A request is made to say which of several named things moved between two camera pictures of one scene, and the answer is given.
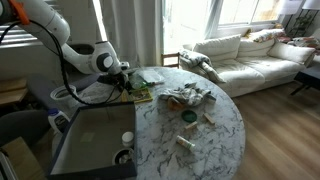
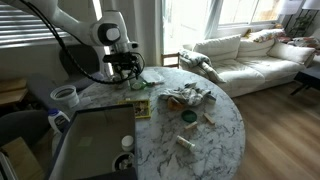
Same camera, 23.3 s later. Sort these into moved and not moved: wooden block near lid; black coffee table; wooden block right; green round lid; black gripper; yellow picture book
Moved: black gripper; yellow picture book
Not moved: green round lid; black coffee table; wooden block right; wooden block near lid
